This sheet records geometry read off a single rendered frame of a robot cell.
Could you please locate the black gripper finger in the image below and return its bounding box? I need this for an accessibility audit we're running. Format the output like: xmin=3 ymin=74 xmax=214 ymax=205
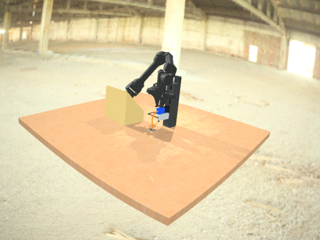
xmin=160 ymin=97 xmax=168 ymax=109
xmin=151 ymin=94 xmax=161 ymax=107

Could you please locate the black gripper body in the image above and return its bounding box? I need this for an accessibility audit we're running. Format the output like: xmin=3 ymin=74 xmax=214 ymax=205
xmin=146 ymin=81 xmax=176 ymax=100

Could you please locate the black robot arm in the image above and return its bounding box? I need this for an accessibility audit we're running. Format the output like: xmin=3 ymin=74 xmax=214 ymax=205
xmin=125 ymin=51 xmax=177 ymax=98

